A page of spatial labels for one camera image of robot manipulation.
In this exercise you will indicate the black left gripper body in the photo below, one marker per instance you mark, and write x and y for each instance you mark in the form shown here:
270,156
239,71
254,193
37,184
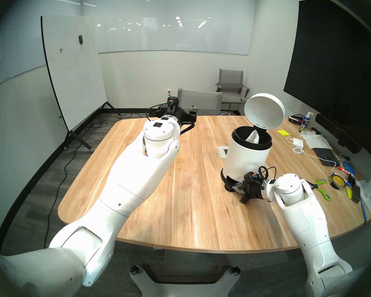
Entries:
181,115

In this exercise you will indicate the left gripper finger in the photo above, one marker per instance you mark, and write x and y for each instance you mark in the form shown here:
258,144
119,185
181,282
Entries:
188,128
193,110

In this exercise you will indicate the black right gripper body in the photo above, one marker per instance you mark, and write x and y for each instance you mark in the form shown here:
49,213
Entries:
255,191

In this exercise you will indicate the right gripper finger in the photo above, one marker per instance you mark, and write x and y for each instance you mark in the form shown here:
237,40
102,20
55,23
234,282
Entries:
245,200
239,187

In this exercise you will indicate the white pulled-out tissue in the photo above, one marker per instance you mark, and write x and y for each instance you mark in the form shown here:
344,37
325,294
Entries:
253,136

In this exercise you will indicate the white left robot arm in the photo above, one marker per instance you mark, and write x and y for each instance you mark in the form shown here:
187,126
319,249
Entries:
136,175

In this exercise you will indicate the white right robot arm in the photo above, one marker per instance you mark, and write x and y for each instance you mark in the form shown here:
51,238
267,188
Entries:
309,213

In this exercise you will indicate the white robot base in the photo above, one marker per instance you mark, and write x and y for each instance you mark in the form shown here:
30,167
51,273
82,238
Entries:
179,287

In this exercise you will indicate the wide grey mesh chair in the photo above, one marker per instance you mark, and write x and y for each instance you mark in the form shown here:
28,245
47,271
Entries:
204,101

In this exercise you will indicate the white table outlet plate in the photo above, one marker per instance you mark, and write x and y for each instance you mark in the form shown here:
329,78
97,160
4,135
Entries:
223,152

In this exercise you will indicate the grey swivel office chair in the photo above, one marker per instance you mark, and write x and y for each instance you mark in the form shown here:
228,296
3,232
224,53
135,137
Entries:
232,79

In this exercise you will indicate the yellow sticky note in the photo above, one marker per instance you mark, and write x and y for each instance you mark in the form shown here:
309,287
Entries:
283,132

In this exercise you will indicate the white power adapter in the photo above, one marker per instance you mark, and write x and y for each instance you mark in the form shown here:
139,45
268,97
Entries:
298,142

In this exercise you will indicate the black keyboard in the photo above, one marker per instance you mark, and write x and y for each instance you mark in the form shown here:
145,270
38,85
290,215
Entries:
326,156

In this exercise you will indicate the white cloth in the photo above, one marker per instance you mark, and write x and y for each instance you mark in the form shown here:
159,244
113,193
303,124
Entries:
318,140

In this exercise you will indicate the black marker pack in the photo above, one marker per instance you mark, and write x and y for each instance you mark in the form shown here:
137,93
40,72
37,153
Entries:
296,119

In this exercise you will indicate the yellow black tape roll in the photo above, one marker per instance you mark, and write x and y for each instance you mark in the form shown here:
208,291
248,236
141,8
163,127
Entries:
338,181

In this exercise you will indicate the whiteboard cleaner spray bottle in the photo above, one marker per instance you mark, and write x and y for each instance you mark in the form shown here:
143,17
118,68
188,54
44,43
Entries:
306,123

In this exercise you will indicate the blue pouch with marker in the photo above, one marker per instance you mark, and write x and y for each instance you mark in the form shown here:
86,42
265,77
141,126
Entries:
350,169

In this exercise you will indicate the black video bar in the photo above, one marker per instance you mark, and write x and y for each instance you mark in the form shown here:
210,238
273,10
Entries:
337,132

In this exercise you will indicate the black block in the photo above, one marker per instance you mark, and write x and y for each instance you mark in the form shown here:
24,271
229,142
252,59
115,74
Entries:
357,195

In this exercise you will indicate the blue pen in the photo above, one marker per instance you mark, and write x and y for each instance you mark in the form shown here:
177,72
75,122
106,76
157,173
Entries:
364,209

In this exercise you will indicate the rolling whiteboard on stand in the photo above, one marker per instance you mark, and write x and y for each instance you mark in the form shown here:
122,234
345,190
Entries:
74,73

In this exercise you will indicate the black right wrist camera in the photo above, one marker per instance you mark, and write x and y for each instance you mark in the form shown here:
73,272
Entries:
253,177

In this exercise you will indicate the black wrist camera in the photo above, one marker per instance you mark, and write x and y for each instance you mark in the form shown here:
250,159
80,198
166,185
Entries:
172,102
253,177

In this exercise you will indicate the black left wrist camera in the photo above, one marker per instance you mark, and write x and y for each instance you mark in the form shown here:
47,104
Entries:
172,102

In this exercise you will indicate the long glass wall board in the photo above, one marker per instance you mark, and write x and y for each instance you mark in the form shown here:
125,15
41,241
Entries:
179,36

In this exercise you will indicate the black wall screen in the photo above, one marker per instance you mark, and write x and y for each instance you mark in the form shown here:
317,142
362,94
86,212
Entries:
337,67

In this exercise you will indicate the wall whiteboard with writing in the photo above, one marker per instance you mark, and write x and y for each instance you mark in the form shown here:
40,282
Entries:
12,64

